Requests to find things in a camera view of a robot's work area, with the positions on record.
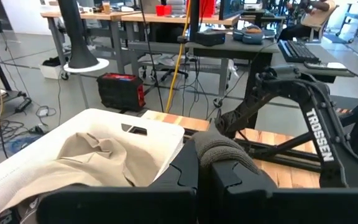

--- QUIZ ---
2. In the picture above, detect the person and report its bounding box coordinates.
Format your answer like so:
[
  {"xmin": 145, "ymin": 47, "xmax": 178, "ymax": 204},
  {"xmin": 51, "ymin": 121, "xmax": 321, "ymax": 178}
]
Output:
[{"xmin": 278, "ymin": 0, "xmax": 337, "ymax": 41}]

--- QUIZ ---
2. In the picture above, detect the white woven plastic basket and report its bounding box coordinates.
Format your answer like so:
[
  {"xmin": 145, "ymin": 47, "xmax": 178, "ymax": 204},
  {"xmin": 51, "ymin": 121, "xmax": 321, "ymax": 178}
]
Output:
[{"xmin": 0, "ymin": 108, "xmax": 186, "ymax": 224}]

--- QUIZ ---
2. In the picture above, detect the black office chair base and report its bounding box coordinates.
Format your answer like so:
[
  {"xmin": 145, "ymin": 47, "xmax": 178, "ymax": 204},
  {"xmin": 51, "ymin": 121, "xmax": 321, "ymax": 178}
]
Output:
[{"xmin": 141, "ymin": 52, "xmax": 189, "ymax": 96}]

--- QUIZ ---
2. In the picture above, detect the yellow cable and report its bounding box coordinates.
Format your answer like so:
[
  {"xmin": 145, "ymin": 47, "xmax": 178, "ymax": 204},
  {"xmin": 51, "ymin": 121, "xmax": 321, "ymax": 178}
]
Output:
[{"xmin": 165, "ymin": 0, "xmax": 193, "ymax": 113}]

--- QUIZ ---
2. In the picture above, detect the office chair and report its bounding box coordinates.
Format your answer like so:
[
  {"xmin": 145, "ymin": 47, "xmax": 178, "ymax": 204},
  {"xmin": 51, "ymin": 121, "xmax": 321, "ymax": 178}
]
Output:
[{"xmin": 301, "ymin": 4, "xmax": 340, "ymax": 43}]

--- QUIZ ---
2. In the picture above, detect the dark underwear white lettered waistband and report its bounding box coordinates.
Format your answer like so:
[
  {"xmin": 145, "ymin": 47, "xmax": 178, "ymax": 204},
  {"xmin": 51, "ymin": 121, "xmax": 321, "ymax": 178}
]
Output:
[{"xmin": 0, "ymin": 197, "xmax": 40, "ymax": 224}]

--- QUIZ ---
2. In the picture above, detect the white wheeled box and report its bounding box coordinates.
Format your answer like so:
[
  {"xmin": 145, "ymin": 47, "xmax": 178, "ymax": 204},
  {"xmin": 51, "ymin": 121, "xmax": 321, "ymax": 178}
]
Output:
[{"xmin": 39, "ymin": 55, "xmax": 71, "ymax": 81}]

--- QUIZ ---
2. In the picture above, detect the red container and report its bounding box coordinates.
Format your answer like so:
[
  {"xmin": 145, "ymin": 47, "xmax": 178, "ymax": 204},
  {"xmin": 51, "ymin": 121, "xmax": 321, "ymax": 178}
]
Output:
[{"xmin": 186, "ymin": 0, "xmax": 216, "ymax": 18}]

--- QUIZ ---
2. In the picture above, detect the white flat device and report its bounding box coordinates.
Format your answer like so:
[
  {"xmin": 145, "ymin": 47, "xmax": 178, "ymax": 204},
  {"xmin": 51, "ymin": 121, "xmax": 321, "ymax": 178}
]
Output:
[{"xmin": 303, "ymin": 61, "xmax": 349, "ymax": 71}]

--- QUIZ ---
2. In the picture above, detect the red black toolbox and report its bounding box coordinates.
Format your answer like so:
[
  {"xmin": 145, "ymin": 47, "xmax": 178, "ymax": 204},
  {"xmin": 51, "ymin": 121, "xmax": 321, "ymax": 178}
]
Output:
[{"xmin": 96, "ymin": 72, "xmax": 146, "ymax": 112}]

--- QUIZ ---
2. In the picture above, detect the floor cable bundle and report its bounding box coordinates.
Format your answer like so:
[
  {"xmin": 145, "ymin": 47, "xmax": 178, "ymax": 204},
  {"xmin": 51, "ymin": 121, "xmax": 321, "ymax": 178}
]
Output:
[{"xmin": 0, "ymin": 119, "xmax": 57, "ymax": 156}]

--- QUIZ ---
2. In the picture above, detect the blue-grey round case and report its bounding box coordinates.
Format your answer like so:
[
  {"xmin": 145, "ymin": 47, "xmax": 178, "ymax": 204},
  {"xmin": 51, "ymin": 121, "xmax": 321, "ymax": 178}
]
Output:
[{"xmin": 232, "ymin": 25, "xmax": 265, "ymax": 45}]

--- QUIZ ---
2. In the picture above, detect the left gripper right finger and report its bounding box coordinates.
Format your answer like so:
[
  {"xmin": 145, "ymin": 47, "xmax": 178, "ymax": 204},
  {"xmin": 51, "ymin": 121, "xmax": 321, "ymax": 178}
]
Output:
[{"xmin": 210, "ymin": 160, "xmax": 358, "ymax": 224}]

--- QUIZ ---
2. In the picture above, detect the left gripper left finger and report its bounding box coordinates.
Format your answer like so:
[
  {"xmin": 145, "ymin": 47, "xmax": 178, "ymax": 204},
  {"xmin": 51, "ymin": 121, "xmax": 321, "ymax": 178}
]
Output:
[{"xmin": 37, "ymin": 139, "xmax": 198, "ymax": 224}]

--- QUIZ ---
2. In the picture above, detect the grey desk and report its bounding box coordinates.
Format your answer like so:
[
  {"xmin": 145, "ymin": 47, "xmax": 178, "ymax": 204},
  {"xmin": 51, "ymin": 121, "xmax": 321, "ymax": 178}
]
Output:
[
  {"xmin": 277, "ymin": 40, "xmax": 356, "ymax": 84},
  {"xmin": 126, "ymin": 32, "xmax": 281, "ymax": 108}
]

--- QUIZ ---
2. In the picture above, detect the black keyboard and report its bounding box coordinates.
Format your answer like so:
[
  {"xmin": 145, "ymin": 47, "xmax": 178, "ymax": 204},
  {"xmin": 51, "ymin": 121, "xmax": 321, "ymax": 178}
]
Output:
[{"xmin": 277, "ymin": 39, "xmax": 321, "ymax": 64}]

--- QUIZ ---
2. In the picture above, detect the olive green garment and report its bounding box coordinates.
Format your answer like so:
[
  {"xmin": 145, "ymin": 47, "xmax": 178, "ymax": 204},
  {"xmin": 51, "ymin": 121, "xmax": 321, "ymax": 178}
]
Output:
[{"xmin": 193, "ymin": 130, "xmax": 260, "ymax": 175}]

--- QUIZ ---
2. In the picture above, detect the black monitor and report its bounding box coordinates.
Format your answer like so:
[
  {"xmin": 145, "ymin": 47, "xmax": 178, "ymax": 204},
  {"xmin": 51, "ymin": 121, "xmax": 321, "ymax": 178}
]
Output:
[{"xmin": 218, "ymin": 0, "xmax": 245, "ymax": 21}]

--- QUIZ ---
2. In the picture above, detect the small black box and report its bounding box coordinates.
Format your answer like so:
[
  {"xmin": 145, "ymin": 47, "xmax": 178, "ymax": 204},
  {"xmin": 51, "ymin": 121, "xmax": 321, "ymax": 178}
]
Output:
[{"xmin": 195, "ymin": 30, "xmax": 226, "ymax": 47}]

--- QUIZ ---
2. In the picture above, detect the black power strip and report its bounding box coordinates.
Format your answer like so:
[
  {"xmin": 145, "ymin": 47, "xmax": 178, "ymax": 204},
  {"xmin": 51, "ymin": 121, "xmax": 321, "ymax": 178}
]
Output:
[{"xmin": 14, "ymin": 97, "xmax": 33, "ymax": 113}]

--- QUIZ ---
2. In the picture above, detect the white round stand plate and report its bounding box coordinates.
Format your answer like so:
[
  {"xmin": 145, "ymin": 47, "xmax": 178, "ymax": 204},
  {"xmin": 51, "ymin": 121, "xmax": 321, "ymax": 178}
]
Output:
[{"xmin": 63, "ymin": 58, "xmax": 110, "ymax": 110}]

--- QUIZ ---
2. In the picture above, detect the beige garment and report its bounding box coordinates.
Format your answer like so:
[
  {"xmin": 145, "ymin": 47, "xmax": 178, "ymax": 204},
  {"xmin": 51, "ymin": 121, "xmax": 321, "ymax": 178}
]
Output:
[{"xmin": 3, "ymin": 132, "xmax": 161, "ymax": 215}]

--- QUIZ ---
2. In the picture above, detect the dark grey post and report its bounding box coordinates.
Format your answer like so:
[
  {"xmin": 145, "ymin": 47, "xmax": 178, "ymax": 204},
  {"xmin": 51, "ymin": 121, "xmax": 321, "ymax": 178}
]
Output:
[{"xmin": 57, "ymin": 0, "xmax": 99, "ymax": 69}]

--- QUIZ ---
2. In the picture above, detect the black monitor stand pole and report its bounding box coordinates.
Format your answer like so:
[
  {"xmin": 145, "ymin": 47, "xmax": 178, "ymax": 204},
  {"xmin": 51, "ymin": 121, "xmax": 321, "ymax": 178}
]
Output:
[{"xmin": 190, "ymin": 0, "xmax": 200, "ymax": 41}]

